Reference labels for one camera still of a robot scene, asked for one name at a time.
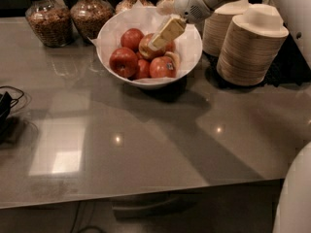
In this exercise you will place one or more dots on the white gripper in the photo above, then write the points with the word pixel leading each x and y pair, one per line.
pixel 189 3

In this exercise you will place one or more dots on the yellowish-red apple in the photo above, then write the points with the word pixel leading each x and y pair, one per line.
pixel 146 52

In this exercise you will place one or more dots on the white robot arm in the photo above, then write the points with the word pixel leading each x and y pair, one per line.
pixel 294 207

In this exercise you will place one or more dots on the back-right red apple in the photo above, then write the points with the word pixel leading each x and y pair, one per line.
pixel 170 46

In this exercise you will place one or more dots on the pale apple at right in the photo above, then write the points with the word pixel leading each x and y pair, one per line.
pixel 175 58

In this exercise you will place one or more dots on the back-left red apple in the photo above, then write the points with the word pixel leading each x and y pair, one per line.
pixel 131 38

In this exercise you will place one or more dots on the front-right stickered red apple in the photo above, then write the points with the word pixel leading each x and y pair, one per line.
pixel 162 67

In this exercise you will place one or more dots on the white bowl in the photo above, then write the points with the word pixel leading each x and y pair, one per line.
pixel 149 83

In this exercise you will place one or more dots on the front-middle red apple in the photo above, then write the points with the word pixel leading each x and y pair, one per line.
pixel 143 70

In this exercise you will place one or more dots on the large front-left red apple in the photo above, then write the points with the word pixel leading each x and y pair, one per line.
pixel 124 62

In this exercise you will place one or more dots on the back stack paper bowls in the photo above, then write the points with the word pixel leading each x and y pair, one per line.
pixel 215 26

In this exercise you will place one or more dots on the stack paper bowls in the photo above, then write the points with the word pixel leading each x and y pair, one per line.
pixel 252 41
pixel 215 26

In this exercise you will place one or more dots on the glass granola jar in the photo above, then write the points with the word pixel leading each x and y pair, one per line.
pixel 89 16
pixel 51 22

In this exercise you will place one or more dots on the front stack paper bowls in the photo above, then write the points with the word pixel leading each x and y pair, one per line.
pixel 252 41

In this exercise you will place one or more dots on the left glass granola jar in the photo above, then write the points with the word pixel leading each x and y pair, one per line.
pixel 51 22

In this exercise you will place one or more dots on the black mat under stacks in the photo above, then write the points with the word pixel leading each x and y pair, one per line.
pixel 289 66

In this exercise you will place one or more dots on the black device with cable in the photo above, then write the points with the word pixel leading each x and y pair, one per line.
pixel 9 98

